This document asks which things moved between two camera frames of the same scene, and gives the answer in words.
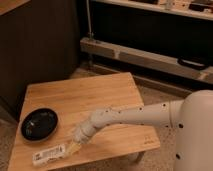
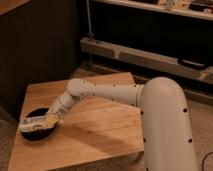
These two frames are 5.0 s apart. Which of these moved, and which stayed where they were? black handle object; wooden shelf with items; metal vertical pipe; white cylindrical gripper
Moved: white cylindrical gripper
Stayed: black handle object; metal vertical pipe; wooden shelf with items
